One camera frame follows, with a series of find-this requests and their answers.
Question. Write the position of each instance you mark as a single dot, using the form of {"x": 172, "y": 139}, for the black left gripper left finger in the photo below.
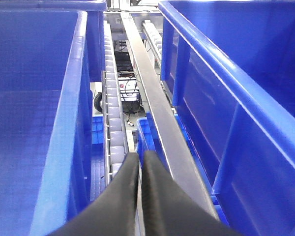
{"x": 113, "y": 212}

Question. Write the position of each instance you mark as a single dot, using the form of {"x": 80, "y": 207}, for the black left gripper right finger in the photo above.
{"x": 168, "y": 210}

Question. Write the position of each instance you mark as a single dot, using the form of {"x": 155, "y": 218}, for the steel shelf divider bar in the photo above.
{"x": 170, "y": 140}

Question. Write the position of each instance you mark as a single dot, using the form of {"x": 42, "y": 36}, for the blue bin lower shelf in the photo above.
{"x": 144, "y": 142}

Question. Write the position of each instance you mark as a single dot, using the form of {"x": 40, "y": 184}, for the white roller track left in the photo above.
{"x": 115, "y": 140}

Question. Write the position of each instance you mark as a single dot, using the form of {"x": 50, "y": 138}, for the white roller track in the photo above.
{"x": 115, "y": 140}
{"x": 154, "y": 38}

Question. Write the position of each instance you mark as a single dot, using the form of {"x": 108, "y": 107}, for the blue bin at right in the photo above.
{"x": 230, "y": 66}

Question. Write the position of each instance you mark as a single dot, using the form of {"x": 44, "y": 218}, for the large blue plastic bin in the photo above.
{"x": 50, "y": 52}

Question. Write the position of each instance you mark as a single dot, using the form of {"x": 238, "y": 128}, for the white roller track right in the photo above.
{"x": 154, "y": 38}

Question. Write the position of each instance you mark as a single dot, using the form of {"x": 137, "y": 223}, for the black electronics box with cables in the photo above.
{"x": 129, "y": 91}

